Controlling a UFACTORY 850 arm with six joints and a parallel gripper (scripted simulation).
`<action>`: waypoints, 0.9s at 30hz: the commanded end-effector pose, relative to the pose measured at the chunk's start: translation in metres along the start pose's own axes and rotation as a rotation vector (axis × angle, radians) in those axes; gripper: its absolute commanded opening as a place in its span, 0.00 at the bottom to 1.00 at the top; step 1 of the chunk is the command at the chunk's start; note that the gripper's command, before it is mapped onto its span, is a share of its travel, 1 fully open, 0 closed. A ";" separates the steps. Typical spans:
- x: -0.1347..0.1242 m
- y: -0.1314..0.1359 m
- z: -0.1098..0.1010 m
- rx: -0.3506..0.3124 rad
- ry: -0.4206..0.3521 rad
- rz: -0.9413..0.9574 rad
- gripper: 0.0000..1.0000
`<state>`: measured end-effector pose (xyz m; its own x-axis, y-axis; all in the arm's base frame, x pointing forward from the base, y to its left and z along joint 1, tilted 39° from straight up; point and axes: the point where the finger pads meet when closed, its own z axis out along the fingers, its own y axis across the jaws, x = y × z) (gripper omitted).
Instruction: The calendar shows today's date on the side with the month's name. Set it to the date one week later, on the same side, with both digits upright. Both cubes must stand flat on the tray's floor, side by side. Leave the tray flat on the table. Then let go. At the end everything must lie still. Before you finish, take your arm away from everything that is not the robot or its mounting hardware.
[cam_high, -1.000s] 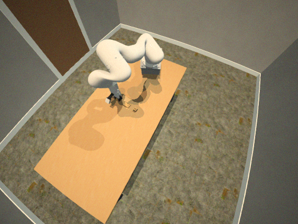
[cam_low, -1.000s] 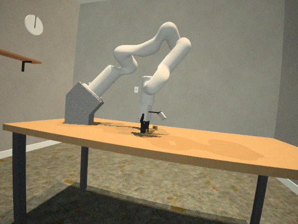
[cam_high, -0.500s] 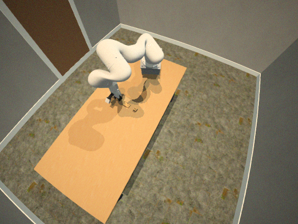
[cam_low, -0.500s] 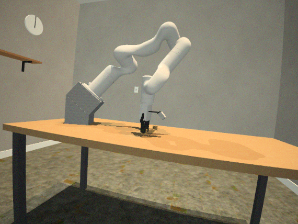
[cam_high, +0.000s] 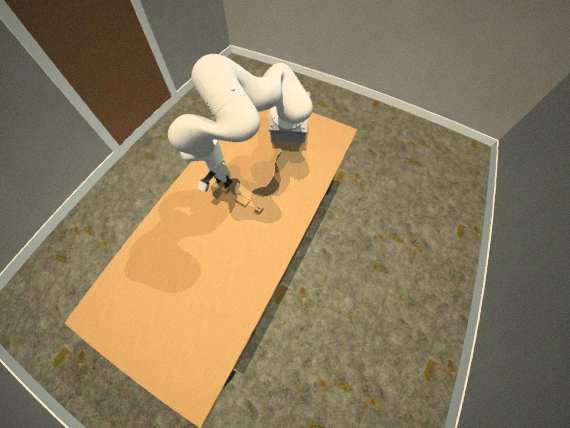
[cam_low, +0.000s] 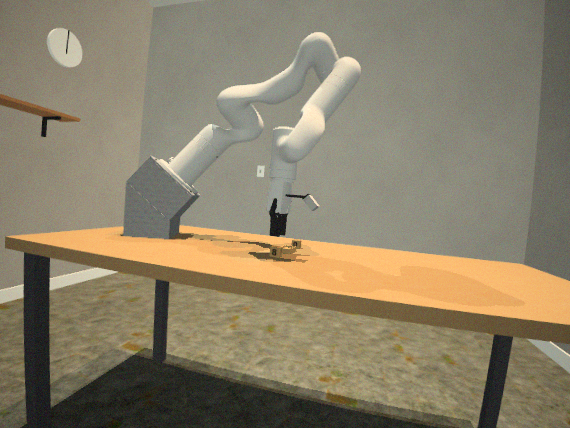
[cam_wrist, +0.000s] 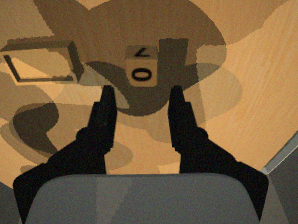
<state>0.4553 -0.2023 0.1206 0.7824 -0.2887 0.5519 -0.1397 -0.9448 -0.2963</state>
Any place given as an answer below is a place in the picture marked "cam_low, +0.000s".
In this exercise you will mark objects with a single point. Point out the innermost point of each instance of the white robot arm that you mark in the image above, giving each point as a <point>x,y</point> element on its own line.
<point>315,51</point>

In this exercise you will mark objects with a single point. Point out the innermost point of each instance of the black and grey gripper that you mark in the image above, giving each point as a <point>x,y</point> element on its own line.
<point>277,200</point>

